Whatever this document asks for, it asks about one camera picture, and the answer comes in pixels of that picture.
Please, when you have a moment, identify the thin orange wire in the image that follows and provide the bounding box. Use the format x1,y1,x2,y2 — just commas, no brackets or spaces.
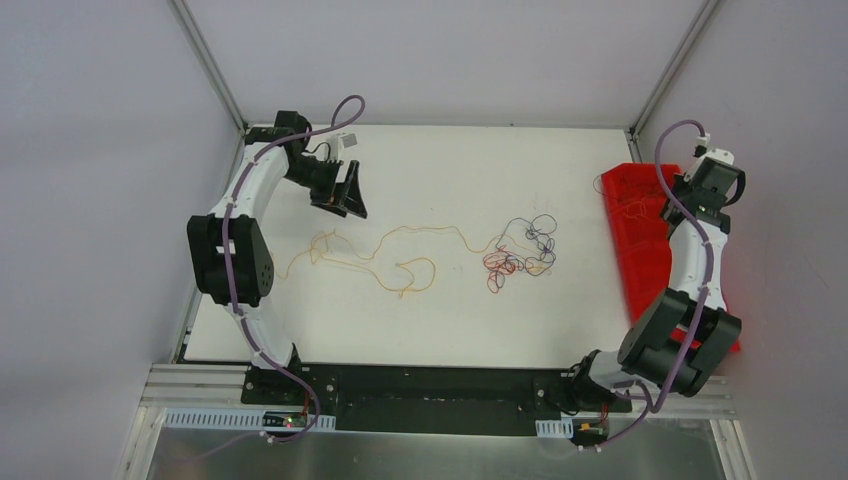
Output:
271,223,505,299

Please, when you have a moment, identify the red plastic bin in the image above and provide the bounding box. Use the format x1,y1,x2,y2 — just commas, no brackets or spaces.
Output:
600,164,742,356

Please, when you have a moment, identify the right white cable duct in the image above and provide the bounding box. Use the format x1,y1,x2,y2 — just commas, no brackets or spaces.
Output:
535,418,574,439

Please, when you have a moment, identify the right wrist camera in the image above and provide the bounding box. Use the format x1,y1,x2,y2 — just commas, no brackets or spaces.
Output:
687,133,735,175

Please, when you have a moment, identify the left white cable duct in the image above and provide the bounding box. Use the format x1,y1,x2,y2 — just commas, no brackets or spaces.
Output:
163,408,313,434

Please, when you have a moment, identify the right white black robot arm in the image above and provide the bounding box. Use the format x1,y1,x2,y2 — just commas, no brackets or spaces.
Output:
564,151,747,411

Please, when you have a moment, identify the aluminium frame rail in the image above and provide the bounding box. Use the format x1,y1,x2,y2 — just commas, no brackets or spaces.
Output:
141,364,738,420

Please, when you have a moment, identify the orange multicolour wire bundle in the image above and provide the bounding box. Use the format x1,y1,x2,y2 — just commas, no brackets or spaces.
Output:
482,213,559,295

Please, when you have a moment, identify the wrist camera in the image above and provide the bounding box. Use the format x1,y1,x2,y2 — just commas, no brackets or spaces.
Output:
326,132,358,161
687,133,735,175

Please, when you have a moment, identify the white cable duct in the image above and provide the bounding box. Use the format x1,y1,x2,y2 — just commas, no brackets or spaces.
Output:
535,418,574,439
163,408,313,434

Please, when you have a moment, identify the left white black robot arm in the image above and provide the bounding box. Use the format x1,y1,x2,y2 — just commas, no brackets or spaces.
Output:
187,111,368,405

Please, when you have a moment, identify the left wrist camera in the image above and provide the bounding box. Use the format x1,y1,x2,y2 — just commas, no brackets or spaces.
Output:
326,132,358,161

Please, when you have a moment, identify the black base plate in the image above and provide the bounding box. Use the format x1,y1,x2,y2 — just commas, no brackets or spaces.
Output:
241,363,632,436

